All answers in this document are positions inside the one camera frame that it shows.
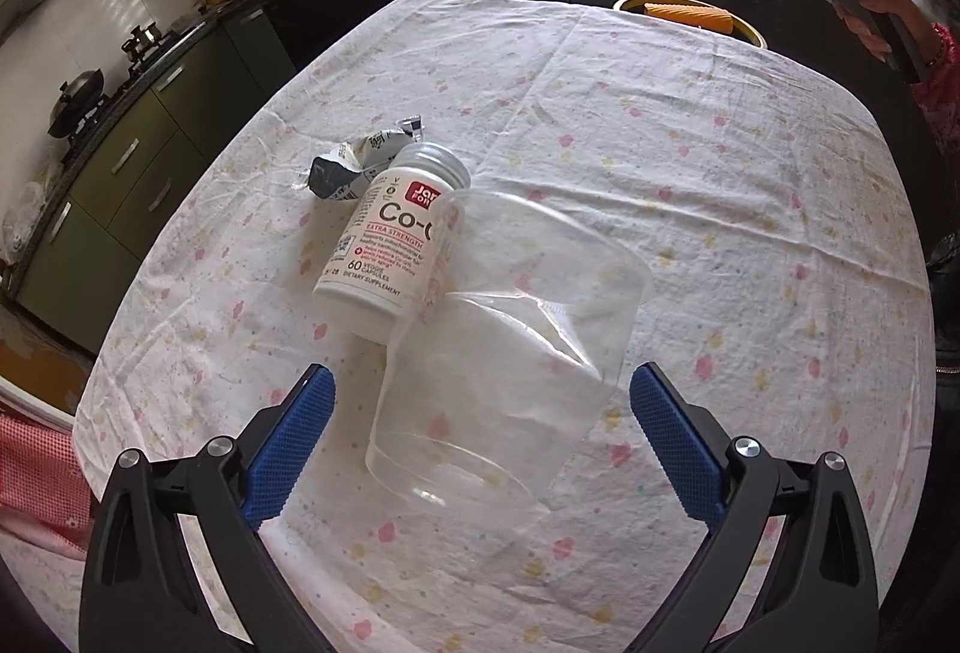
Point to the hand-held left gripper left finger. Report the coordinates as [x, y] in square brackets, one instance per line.
[289, 447]

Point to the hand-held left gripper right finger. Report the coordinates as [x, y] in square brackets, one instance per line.
[675, 447]

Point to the yellow-rimmed trash bin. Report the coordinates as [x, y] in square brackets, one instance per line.
[746, 29]

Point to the orange foam fruit net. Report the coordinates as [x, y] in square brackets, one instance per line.
[686, 14]

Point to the clear plastic cup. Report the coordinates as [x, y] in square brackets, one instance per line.
[510, 398]

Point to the person's right hand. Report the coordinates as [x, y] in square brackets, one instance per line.
[877, 8]

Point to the white supplement bottle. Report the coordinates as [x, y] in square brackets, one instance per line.
[375, 248]

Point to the floral white tablecloth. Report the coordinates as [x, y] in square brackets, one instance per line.
[675, 173]

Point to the red checkered cloth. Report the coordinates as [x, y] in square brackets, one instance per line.
[37, 465]

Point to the crumpled foil wrapper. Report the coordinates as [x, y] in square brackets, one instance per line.
[337, 169]

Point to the green stove-side cabinet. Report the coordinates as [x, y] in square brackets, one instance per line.
[150, 158]

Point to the white plastic bag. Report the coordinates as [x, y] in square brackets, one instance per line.
[19, 214]

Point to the black wok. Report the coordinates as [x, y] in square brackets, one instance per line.
[75, 98]

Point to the gas stove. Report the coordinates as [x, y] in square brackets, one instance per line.
[150, 50]

